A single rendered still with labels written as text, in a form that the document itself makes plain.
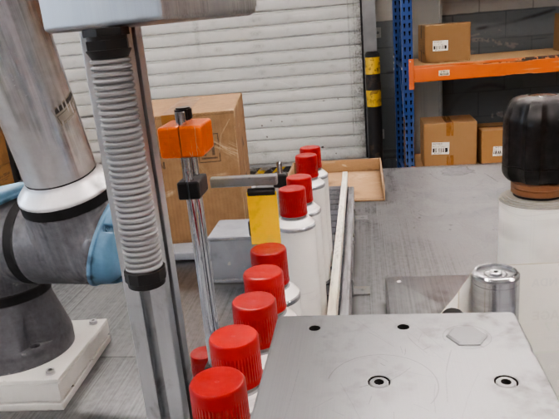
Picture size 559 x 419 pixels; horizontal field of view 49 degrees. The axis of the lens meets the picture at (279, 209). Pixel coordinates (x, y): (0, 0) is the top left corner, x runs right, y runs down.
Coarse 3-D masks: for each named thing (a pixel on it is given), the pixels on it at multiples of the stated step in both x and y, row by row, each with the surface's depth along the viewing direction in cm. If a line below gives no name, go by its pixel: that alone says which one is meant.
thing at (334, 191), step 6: (330, 186) 149; (336, 186) 148; (348, 186) 148; (330, 192) 144; (336, 192) 144; (330, 198) 139; (336, 198) 139; (330, 204) 135; (336, 204) 135; (330, 210) 130; (336, 210) 130; (330, 216) 127; (336, 216) 126; (336, 222) 123; (342, 258) 105; (342, 264) 102; (330, 270) 100; (342, 270) 100
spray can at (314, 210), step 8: (288, 176) 79; (296, 176) 79; (304, 176) 78; (288, 184) 78; (296, 184) 77; (304, 184) 77; (312, 192) 79; (312, 200) 79; (312, 208) 78; (320, 208) 80; (312, 216) 78; (320, 216) 79; (320, 224) 79; (320, 232) 80; (320, 240) 80; (320, 248) 80; (320, 256) 80; (320, 264) 80; (320, 272) 81; (320, 280) 81; (320, 288) 81
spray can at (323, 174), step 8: (304, 152) 95; (312, 152) 94; (320, 152) 96; (320, 160) 96; (320, 168) 96; (320, 176) 95; (328, 184) 97; (328, 192) 97; (328, 200) 97; (328, 208) 97; (328, 216) 98; (328, 224) 98; (328, 232) 98
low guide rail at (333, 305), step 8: (344, 176) 143; (344, 184) 137; (344, 192) 130; (344, 200) 125; (344, 208) 121; (344, 216) 119; (336, 232) 107; (336, 240) 103; (336, 248) 100; (336, 256) 96; (336, 264) 93; (336, 272) 90; (336, 280) 88; (336, 288) 85; (336, 296) 83; (328, 304) 81; (336, 304) 80; (328, 312) 78; (336, 312) 79
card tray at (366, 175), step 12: (324, 168) 181; (336, 168) 180; (348, 168) 180; (360, 168) 179; (372, 168) 179; (336, 180) 171; (348, 180) 170; (360, 180) 169; (372, 180) 168; (360, 192) 158; (372, 192) 157; (384, 192) 150
